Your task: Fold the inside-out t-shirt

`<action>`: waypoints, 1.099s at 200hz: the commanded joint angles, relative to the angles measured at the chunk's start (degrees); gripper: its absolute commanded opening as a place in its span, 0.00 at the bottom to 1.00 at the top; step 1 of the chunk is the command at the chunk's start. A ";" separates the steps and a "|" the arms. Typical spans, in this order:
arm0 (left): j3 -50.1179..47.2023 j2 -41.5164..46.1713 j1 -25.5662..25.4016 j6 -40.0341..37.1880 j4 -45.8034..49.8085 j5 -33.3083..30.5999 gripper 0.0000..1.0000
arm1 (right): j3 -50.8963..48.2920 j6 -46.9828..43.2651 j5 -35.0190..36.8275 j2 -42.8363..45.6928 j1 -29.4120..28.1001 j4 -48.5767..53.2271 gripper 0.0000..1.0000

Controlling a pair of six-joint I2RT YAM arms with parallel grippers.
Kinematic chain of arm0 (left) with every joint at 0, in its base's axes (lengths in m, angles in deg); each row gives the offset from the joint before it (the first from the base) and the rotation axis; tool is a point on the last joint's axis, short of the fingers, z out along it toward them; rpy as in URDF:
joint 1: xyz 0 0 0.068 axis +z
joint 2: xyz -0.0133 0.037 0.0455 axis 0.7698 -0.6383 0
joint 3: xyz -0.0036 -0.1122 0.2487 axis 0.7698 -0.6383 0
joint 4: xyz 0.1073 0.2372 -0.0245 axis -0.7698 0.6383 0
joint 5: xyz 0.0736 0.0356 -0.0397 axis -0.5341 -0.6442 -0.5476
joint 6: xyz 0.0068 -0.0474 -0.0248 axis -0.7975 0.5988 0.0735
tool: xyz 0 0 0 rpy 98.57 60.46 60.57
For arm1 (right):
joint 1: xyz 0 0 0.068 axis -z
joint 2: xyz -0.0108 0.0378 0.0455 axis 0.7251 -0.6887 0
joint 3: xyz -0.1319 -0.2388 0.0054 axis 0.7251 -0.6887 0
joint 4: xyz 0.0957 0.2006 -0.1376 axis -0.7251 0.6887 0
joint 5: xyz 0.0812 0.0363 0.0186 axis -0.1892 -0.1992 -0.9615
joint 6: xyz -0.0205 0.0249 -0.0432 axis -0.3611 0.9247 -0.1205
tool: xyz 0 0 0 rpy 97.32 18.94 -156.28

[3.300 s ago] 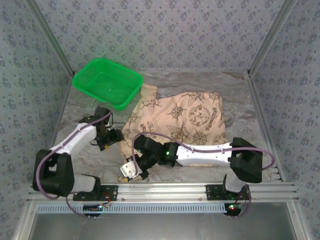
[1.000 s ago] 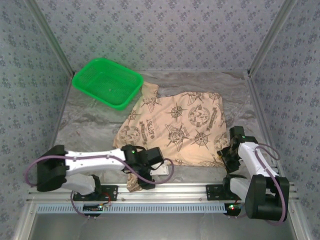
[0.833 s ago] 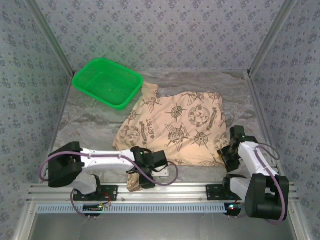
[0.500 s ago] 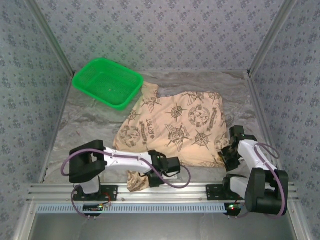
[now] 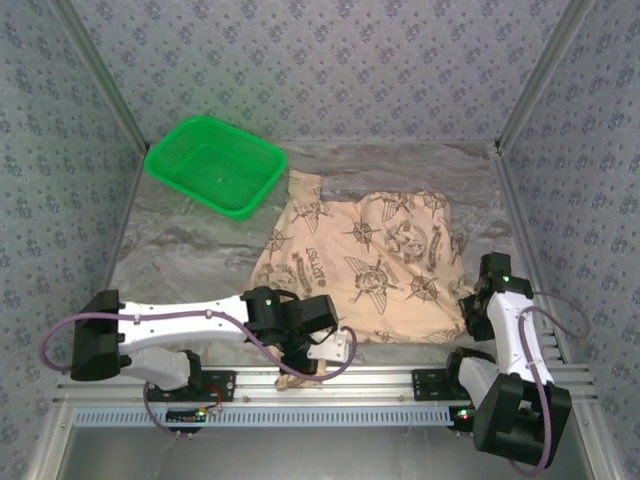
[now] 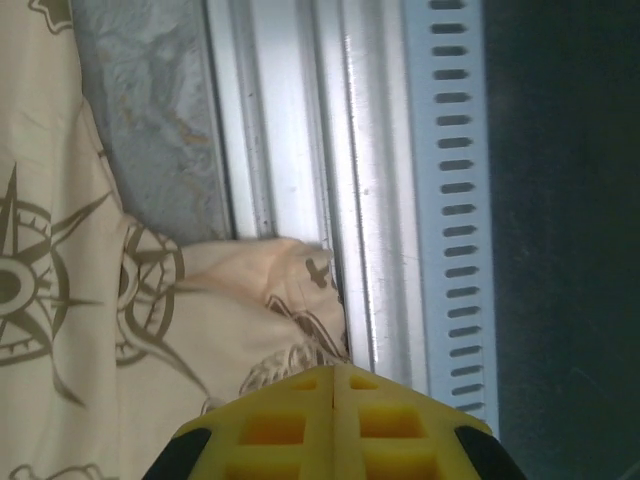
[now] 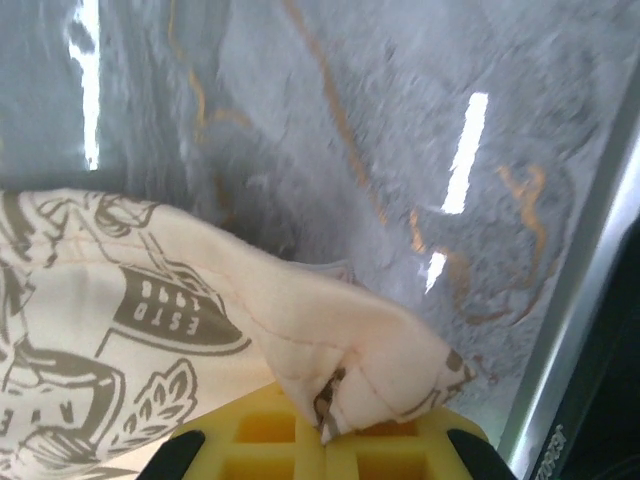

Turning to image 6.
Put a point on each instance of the aluminium mounting rail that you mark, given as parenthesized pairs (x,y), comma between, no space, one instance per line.
(300,150)

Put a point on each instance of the grey sheet metal panel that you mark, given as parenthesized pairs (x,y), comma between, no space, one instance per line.
(565,200)

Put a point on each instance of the peach printed t-shirt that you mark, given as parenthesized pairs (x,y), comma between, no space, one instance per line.
(75,350)

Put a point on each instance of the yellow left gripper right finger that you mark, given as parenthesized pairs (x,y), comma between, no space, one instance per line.
(395,440)

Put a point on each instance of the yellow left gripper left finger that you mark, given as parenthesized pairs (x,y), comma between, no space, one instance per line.
(270,440)

